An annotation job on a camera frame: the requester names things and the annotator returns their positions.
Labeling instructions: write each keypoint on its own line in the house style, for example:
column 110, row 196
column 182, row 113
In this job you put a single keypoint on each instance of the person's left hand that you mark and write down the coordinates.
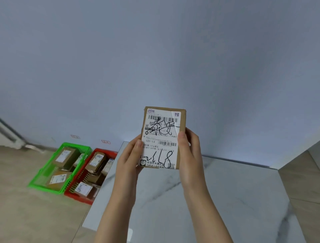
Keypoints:
column 126, row 172

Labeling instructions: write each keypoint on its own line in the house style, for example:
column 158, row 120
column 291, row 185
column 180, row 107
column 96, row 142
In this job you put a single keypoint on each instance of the person's right hand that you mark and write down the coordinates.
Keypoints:
column 192, row 165

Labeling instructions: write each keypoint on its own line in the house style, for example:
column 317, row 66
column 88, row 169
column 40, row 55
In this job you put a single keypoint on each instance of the small parcel marked 8772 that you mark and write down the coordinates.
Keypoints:
column 108, row 166

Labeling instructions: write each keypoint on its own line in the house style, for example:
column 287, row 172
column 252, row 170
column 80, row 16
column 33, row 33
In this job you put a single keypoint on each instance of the long narrow cardboard box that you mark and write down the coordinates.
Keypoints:
column 96, row 179

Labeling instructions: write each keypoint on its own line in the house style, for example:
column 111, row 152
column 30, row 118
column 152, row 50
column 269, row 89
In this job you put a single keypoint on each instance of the tall parcel with 9777 sticker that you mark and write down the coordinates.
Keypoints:
column 90, row 169

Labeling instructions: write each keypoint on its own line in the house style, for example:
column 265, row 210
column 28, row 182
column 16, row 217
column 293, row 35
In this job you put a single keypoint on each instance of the small labelled cardboard parcel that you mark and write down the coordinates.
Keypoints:
column 83, row 189

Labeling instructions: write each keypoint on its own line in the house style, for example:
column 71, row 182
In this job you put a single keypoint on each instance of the small plain cardboard box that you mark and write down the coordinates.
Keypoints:
column 182, row 120

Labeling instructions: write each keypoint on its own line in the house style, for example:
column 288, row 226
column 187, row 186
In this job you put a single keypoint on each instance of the narrow taped parcel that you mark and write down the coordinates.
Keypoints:
column 79, row 160

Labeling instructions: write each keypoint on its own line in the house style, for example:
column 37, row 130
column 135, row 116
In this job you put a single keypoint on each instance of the red plastic basket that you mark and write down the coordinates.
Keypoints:
column 75, row 196

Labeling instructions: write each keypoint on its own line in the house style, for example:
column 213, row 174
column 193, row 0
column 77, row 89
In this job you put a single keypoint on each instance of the yellow-taped cardboard box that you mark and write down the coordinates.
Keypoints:
column 58, row 186

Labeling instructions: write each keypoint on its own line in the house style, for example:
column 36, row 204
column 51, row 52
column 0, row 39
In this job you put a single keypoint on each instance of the green plastic basket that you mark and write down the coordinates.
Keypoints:
column 42, row 187

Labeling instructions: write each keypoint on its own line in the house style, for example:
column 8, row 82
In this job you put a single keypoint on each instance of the person's right forearm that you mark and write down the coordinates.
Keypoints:
column 207, row 220

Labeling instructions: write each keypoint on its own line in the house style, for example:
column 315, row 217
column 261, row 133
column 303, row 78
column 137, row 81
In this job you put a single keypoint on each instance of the person's left forearm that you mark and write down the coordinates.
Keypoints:
column 115, row 220

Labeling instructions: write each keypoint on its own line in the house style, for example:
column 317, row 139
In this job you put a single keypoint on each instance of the white radiator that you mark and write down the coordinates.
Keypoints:
column 10, row 137

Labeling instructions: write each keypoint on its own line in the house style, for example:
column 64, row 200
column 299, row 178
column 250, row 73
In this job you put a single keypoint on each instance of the red-framed wall label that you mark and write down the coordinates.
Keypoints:
column 75, row 136
column 105, row 141

